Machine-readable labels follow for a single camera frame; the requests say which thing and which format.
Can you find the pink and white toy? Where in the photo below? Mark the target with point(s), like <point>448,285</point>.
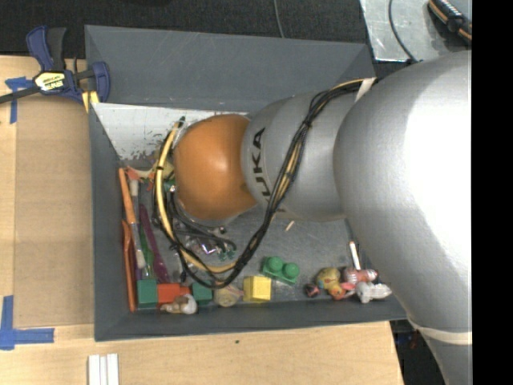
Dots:
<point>360,275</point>

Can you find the green two-stud brick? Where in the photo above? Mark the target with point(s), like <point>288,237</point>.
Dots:
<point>280,269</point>

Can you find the pale wood flat board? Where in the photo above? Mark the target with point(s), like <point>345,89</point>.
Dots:
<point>52,215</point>

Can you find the white stick with red tip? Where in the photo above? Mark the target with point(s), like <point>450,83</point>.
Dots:
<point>354,255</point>

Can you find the green plastic utensil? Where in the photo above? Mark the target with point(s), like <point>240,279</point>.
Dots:
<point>146,257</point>

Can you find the green cube block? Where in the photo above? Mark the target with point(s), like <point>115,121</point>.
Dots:
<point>146,293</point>

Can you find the orange long flat stick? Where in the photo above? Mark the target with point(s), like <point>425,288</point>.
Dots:
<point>127,199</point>

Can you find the orange and white crumpled toy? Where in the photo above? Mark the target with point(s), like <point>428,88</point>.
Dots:
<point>138,173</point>

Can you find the yellow toy duck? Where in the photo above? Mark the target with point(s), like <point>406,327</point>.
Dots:
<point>329,279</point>

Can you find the beige round ball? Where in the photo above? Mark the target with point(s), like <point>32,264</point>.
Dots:
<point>227,297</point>

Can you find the small green block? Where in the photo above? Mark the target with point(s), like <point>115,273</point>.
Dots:
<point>202,294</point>

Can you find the grey metal bin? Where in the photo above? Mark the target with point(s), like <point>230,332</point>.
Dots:
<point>224,66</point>

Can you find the orange rectangular block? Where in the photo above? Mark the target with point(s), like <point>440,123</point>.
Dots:
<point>170,293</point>

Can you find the yellow toy block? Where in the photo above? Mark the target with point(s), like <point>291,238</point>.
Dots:
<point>257,288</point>

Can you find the small pale wooden stick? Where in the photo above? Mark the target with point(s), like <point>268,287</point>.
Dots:
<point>289,225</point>

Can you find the white and tan toy animal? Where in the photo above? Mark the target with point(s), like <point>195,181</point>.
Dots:
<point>185,305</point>

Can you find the purple plastic utensil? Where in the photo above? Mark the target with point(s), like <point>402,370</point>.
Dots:
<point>154,247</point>

